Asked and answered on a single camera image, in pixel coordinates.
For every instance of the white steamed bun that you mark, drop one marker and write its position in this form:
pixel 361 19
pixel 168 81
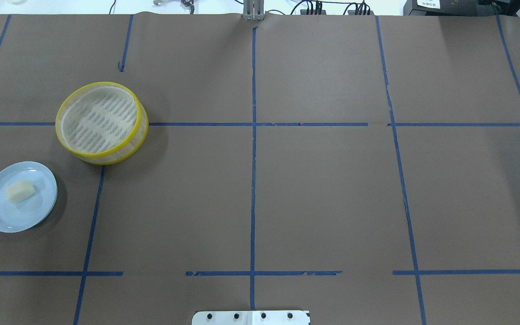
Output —
pixel 19 191

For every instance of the yellow rimmed bamboo steamer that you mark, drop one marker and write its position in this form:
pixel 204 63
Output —
pixel 123 150

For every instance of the white mesh steamer liner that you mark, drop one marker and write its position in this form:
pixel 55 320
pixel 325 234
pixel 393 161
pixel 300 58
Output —
pixel 97 119

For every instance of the brown paper table cover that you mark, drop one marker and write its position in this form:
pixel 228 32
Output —
pixel 364 169

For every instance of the light blue plate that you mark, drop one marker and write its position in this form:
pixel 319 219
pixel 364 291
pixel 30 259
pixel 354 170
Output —
pixel 28 213

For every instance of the black device with label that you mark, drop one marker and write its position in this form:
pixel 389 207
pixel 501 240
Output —
pixel 462 8

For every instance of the grey metal post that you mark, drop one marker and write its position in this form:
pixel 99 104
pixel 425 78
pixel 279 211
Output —
pixel 253 10

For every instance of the white metal bracket with bolts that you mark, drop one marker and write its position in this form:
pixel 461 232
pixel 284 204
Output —
pixel 269 317

